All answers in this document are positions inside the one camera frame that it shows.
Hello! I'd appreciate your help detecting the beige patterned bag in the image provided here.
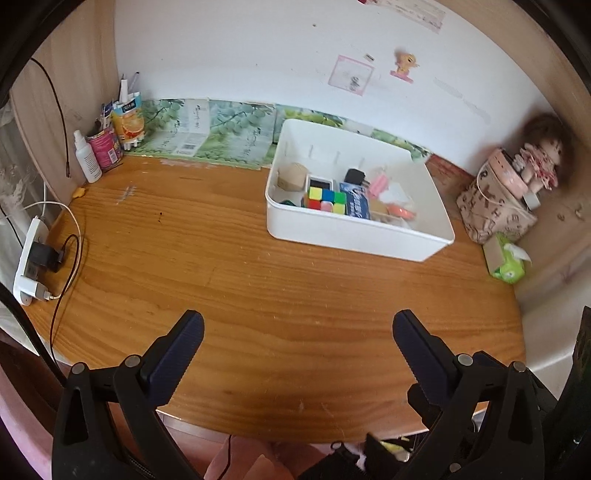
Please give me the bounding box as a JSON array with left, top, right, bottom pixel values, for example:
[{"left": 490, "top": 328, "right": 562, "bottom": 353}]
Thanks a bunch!
[{"left": 456, "top": 173, "right": 539, "bottom": 245}]

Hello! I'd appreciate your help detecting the orange juice carton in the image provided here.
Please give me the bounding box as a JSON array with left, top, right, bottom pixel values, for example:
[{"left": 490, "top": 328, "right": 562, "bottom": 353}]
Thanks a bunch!
[{"left": 111, "top": 95, "right": 146, "bottom": 151}]

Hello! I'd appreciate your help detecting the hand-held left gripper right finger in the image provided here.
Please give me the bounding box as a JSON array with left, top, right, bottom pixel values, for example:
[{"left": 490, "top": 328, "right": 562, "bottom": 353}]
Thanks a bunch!
[{"left": 392, "top": 309, "right": 546, "bottom": 480}]

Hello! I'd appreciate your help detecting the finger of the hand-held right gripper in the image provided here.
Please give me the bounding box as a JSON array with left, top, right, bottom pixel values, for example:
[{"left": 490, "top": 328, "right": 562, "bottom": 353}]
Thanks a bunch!
[{"left": 406, "top": 382, "right": 446, "bottom": 428}]

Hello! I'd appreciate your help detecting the doll in red dress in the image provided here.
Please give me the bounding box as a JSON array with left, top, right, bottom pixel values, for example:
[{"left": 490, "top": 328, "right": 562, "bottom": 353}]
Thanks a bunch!
[{"left": 515, "top": 113, "right": 571, "bottom": 195}]

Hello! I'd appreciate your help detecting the black charger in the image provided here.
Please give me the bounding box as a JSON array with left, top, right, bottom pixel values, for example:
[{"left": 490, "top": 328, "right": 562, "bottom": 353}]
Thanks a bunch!
[{"left": 23, "top": 243, "right": 63, "bottom": 280}]

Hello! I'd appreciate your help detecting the white cable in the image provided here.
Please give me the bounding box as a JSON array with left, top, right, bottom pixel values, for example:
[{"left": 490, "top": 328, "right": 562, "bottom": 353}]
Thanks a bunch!
[{"left": 18, "top": 200, "right": 84, "bottom": 303}]

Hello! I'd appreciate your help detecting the pink square wall sticker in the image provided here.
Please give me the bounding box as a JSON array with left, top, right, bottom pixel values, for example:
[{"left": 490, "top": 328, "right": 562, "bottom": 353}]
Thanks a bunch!
[{"left": 328, "top": 54, "right": 375, "bottom": 97}]

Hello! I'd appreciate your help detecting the multicoloured puzzle cube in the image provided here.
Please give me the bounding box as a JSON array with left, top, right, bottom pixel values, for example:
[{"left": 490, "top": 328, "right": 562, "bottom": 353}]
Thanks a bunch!
[{"left": 302, "top": 186, "right": 347, "bottom": 215}]

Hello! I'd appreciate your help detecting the black cable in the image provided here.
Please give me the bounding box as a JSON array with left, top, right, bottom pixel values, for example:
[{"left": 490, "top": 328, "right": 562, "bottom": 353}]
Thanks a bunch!
[{"left": 48, "top": 234, "right": 84, "bottom": 365}]

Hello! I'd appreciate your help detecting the green tissue pack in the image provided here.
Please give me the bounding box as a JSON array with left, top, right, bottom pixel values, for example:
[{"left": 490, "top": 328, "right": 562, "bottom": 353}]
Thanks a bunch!
[{"left": 482, "top": 232, "right": 532, "bottom": 283}]

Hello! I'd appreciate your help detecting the pink can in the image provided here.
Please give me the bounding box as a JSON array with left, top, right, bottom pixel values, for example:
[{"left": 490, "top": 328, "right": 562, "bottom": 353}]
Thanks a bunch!
[{"left": 87, "top": 126, "right": 123, "bottom": 172}]

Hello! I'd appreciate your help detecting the thin dark wall cable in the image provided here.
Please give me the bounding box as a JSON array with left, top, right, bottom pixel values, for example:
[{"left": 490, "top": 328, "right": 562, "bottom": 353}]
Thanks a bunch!
[{"left": 30, "top": 58, "right": 72, "bottom": 180}]

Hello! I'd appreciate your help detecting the white plastic storage box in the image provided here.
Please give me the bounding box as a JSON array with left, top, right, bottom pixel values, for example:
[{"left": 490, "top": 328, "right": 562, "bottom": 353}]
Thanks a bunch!
[{"left": 265, "top": 119, "right": 455, "bottom": 263}]

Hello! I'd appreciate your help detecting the white plug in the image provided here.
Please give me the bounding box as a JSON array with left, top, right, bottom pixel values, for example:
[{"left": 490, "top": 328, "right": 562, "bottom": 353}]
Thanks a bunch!
[{"left": 25, "top": 281, "right": 52, "bottom": 304}]

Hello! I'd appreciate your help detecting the red print cardboard panel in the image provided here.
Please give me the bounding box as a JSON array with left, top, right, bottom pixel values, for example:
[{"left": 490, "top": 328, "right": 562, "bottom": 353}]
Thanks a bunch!
[{"left": 425, "top": 154, "right": 476, "bottom": 178}]

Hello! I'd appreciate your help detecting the pink blanket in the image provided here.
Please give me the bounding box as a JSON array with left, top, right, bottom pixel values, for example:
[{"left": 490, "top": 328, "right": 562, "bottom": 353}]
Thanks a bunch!
[{"left": 0, "top": 401, "right": 52, "bottom": 480}]

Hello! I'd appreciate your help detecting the pale wall poster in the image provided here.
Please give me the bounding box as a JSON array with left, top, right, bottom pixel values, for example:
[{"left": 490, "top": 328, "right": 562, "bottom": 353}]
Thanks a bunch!
[{"left": 358, "top": 0, "right": 446, "bottom": 33}]

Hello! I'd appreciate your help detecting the pink spotted case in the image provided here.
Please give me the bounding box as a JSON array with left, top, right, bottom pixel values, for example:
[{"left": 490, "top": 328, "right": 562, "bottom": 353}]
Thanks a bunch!
[{"left": 485, "top": 148, "right": 529, "bottom": 197}]

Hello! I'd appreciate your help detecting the yellow figure wall sticker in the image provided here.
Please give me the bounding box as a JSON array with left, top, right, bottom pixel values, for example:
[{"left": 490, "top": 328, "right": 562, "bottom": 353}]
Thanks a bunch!
[{"left": 389, "top": 47, "right": 422, "bottom": 85}]

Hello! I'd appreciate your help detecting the blue label floss box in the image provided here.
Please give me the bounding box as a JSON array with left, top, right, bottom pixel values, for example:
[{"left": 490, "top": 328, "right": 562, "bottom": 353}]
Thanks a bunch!
[{"left": 339, "top": 181, "right": 372, "bottom": 220}]

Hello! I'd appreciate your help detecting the black pouch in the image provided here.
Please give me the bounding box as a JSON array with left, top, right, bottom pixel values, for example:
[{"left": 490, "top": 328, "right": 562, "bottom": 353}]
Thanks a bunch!
[{"left": 300, "top": 431, "right": 416, "bottom": 480}]

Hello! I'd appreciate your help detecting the white power strip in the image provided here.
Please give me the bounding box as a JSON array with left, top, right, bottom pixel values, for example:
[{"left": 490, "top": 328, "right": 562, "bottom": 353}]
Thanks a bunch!
[{"left": 13, "top": 217, "right": 49, "bottom": 305}]

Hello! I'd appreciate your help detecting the green leaf wall panel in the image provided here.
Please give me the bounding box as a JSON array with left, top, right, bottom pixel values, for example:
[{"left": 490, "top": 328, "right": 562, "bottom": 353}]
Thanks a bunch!
[{"left": 134, "top": 98, "right": 432, "bottom": 171}]

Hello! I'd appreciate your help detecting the white spray bottle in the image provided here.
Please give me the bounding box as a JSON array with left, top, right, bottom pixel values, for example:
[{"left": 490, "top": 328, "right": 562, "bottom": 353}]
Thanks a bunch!
[{"left": 74, "top": 130, "right": 103, "bottom": 184}]

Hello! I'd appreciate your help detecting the white lace curtain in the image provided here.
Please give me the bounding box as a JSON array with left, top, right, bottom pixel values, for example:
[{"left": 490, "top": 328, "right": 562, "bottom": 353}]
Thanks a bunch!
[{"left": 0, "top": 106, "right": 47, "bottom": 222}]

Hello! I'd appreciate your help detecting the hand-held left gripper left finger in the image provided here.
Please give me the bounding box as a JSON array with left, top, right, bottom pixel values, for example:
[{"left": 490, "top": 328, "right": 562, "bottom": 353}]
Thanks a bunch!
[{"left": 52, "top": 309, "right": 206, "bottom": 480}]

